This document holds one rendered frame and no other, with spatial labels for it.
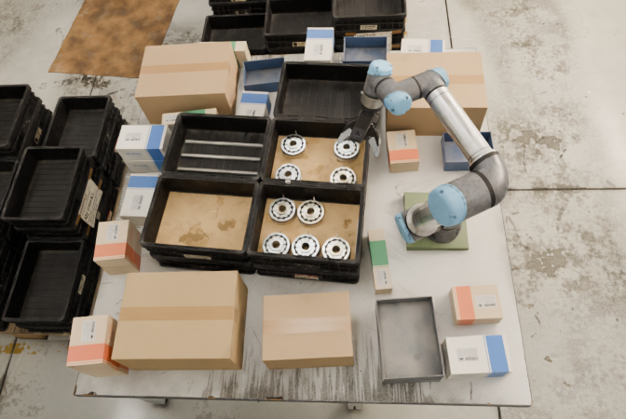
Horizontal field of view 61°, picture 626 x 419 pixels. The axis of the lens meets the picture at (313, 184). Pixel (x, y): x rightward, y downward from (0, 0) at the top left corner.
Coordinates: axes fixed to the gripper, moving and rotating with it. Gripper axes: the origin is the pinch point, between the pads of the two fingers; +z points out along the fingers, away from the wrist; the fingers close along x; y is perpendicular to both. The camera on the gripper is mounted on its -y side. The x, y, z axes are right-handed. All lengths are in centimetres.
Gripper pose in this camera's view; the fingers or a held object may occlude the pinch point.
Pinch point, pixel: (356, 152)
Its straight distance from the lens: 190.8
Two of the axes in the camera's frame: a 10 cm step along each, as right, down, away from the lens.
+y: 3.7, -6.0, 7.1
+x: -9.2, -3.6, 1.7
